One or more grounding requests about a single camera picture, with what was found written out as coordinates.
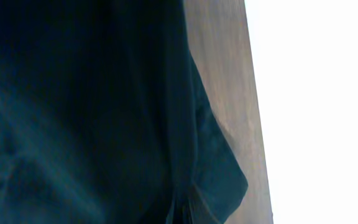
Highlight black trousers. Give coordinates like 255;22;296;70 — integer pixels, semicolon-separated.
0;0;248;224

